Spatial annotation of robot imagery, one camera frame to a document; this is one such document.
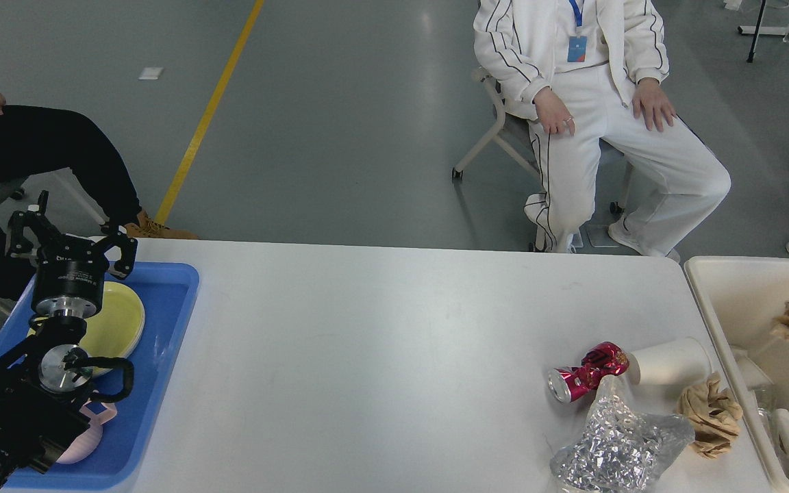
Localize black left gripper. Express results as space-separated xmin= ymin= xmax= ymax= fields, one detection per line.
xmin=5 ymin=190 xmax=138 ymax=319

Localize yellow round plastic plate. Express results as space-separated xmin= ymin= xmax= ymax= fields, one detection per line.
xmin=28 ymin=281 xmax=145 ymax=392

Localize pink ribbed mug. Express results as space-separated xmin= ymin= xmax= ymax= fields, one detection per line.
xmin=56 ymin=401 xmax=118 ymax=464

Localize crushed red soda can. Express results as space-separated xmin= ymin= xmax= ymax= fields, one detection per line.
xmin=547 ymin=341 xmax=629 ymax=403

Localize silver foil bag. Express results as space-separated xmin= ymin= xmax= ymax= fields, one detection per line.
xmin=550 ymin=375 xmax=695 ymax=492

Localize silver foil pouch with paper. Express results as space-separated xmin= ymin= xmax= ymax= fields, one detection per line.
xmin=730 ymin=345 xmax=789 ymax=487

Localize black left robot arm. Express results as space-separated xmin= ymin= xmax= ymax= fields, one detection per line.
xmin=0 ymin=191 xmax=138 ymax=489

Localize blue plastic tray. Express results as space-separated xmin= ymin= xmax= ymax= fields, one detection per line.
xmin=3 ymin=262 xmax=200 ymax=492

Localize person in black trousers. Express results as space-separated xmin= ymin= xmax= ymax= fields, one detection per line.
xmin=0 ymin=66 xmax=198 ymax=299

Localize white wheeled chair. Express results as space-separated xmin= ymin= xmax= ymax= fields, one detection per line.
xmin=451 ymin=66 xmax=634 ymax=249

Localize clear floor plate right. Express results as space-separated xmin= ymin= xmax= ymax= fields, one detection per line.
xmin=584 ymin=224 xmax=620 ymax=249

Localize person in white tracksuit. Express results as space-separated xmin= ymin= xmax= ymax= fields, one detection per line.
xmin=473 ymin=1 xmax=731 ymax=261

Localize white paper cup lying sideways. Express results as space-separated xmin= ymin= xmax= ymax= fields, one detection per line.
xmin=626 ymin=337 xmax=712 ymax=385

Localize small crumpled brown paper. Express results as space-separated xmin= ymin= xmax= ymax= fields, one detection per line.
xmin=675 ymin=372 xmax=743 ymax=459

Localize beige plastic bin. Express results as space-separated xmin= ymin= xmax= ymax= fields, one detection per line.
xmin=684 ymin=256 xmax=789 ymax=492

